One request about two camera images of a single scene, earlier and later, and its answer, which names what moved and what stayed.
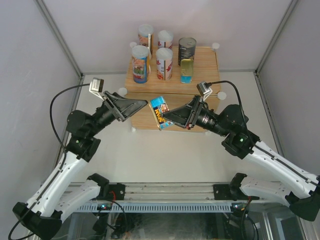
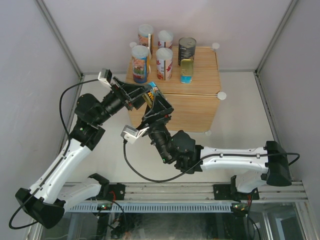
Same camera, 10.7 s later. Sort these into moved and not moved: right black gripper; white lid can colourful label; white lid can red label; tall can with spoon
Moved: right black gripper
Not moved: white lid can red label; white lid can colourful label; tall can with spoon
